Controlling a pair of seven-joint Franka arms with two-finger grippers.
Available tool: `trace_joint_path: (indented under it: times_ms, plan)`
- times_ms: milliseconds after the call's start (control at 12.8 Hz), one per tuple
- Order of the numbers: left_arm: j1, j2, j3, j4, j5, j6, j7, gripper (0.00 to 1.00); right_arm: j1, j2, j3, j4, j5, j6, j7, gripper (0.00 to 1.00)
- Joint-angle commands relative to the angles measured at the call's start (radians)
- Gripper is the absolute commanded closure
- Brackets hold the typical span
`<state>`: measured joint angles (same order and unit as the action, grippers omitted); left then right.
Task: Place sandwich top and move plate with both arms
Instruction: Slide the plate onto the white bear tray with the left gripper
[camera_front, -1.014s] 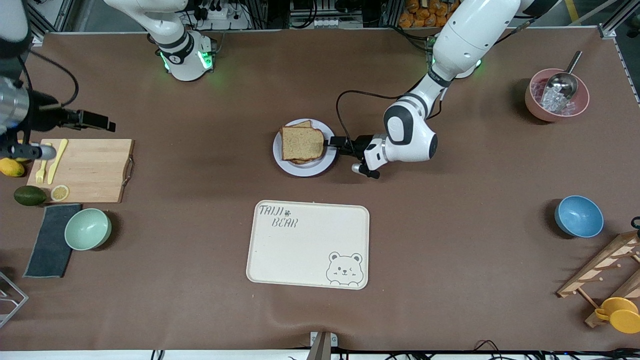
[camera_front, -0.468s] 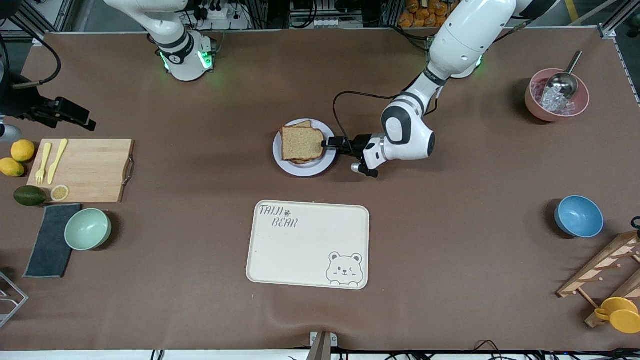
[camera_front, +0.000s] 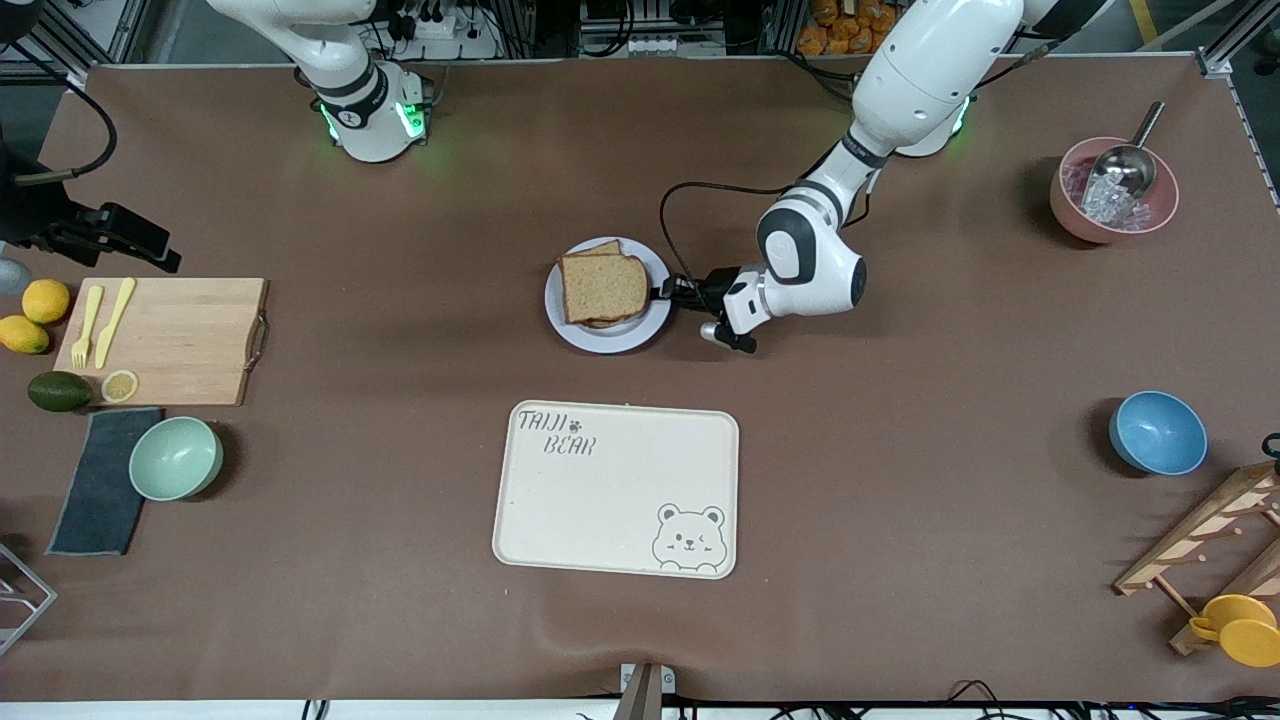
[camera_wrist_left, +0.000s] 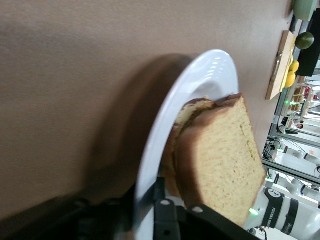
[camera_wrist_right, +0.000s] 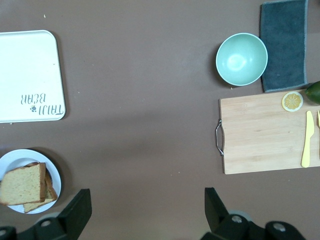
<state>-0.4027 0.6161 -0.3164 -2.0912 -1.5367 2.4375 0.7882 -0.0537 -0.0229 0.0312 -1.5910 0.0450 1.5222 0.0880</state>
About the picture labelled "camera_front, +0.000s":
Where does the yellow cup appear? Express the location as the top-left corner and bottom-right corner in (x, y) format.
(1188, 594), (1280, 668)

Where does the white power strip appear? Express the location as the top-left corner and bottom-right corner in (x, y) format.
(385, 5), (493, 46)

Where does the metal scoop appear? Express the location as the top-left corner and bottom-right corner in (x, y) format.
(1085, 100), (1167, 201)

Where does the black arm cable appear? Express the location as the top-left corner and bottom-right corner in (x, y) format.
(10, 40), (118, 187)
(659, 182), (801, 293)

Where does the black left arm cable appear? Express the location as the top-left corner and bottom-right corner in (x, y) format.
(659, 182), (801, 293)

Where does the pale round plate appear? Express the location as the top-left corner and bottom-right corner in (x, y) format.
(545, 237), (673, 354)

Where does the blue bowl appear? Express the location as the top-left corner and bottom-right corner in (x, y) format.
(1108, 390), (1209, 477)

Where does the cream bear print tray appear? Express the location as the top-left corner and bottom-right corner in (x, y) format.
(492, 400), (740, 580)

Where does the wooden cutting board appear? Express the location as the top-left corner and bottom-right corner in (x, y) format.
(53, 277), (269, 407)

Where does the yellow plastic fork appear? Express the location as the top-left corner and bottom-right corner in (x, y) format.
(70, 285), (105, 369)

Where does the yellow plastic knife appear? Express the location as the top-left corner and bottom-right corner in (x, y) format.
(94, 277), (137, 369)

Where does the wooden cup rack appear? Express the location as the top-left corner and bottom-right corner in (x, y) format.
(1113, 460), (1280, 656)

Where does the whole yellow lemon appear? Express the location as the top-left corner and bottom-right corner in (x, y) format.
(22, 279), (71, 325)
(0, 315), (51, 356)

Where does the pink bowl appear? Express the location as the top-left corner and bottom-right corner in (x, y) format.
(1050, 137), (1181, 245)

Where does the mint green bowl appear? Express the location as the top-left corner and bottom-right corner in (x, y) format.
(129, 416), (224, 502)

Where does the aluminium frame post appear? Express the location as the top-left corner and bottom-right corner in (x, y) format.
(1195, 0), (1280, 79)
(45, 0), (151, 71)

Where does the metal wire basket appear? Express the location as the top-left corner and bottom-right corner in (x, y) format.
(0, 543), (58, 656)

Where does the bag of bread rolls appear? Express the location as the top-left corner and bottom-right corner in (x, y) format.
(797, 0), (906, 56)

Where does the brown bread slice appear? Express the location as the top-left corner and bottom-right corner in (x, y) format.
(558, 252), (649, 325)
(570, 240), (641, 330)

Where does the clear ice cubes pile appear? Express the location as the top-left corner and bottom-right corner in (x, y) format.
(1078, 175), (1149, 227)

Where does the green avocado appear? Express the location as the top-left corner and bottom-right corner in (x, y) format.
(27, 371), (94, 413)

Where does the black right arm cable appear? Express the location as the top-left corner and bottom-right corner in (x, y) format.
(10, 40), (118, 187)

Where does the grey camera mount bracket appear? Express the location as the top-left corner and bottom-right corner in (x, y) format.
(615, 662), (676, 720)

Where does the dark grey cloth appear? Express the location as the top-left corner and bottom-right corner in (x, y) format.
(46, 407), (164, 557)

